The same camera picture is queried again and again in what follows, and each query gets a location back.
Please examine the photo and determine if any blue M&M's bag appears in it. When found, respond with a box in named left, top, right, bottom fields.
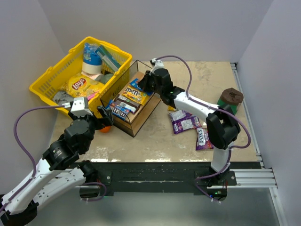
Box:
left=106, top=100, right=130, bottom=121
left=129, top=78, right=153, bottom=96

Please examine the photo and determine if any yellow M&M's bag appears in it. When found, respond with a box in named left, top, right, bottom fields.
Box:
left=122, top=86, right=149, bottom=105

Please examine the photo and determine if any brown chocolate bag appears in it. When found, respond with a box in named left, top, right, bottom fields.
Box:
left=114, top=94, right=141, bottom=114

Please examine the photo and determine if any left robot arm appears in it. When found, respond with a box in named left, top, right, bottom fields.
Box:
left=0, top=106, right=113, bottom=226

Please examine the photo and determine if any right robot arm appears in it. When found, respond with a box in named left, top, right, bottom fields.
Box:
left=138, top=68, right=240, bottom=173

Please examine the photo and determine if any purple Fox's candy bag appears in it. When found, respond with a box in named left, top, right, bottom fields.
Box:
left=169, top=110, right=202, bottom=134

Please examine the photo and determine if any orange near basket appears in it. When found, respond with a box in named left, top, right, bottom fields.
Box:
left=100, top=126, right=111, bottom=133

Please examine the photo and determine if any pink package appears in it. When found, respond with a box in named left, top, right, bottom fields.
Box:
left=87, top=92, right=98, bottom=99

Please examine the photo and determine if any small yellow snack bar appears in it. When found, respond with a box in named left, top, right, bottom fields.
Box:
left=167, top=106, right=176, bottom=111

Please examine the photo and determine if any green round ball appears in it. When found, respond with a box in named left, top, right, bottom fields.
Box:
left=101, top=73, right=114, bottom=84

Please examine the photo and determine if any pink tissue roll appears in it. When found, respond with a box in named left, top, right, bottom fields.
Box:
left=81, top=71, right=104, bottom=82

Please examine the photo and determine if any yellow Lay's chips bag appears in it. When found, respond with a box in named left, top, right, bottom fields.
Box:
left=61, top=73, right=104, bottom=97

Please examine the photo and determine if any grey crumpled cloth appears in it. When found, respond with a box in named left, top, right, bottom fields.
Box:
left=52, top=90, right=74, bottom=105

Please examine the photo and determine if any teal box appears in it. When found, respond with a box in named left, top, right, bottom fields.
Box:
left=95, top=45, right=121, bottom=72

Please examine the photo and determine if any green cup brown lid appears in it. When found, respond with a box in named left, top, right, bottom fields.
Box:
left=217, top=88, right=244, bottom=115

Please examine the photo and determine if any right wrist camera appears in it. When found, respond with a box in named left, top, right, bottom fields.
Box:
left=150, top=58, right=164, bottom=73

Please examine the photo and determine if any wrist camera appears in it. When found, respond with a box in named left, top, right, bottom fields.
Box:
left=71, top=97, right=93, bottom=117
left=150, top=58, right=164, bottom=73

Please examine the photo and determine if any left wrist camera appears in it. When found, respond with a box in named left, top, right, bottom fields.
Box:
left=71, top=97, right=93, bottom=117

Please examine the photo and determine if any wood and wire shelf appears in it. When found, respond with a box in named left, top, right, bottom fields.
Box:
left=100, top=60, right=161, bottom=137

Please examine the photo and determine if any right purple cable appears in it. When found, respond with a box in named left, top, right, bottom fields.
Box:
left=155, top=55, right=252, bottom=179

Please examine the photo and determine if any purple cable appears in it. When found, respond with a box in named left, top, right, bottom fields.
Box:
left=155, top=55, right=252, bottom=179
left=0, top=105, right=71, bottom=212

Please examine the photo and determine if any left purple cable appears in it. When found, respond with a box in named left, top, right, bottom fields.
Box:
left=0, top=105, right=71, bottom=212

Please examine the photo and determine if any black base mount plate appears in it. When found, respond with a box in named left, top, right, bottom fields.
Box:
left=68, top=161, right=237, bottom=197

